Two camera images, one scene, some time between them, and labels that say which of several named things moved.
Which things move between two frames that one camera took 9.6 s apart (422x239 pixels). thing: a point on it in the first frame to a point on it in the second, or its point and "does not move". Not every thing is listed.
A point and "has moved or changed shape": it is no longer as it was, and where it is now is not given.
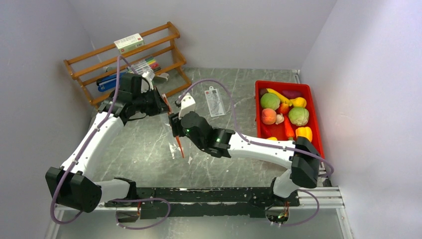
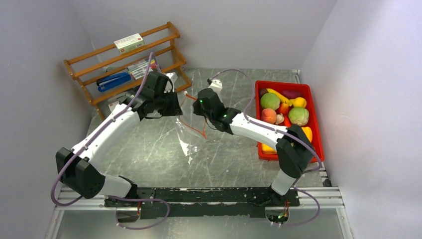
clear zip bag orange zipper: x=172 y=147 has moved or changed shape
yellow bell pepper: x=306 y=131 does not move
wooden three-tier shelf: x=153 y=54 does not move
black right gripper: x=175 y=123 to x=196 y=110
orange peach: x=268 y=116 does not move
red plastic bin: x=285 y=111 does not move
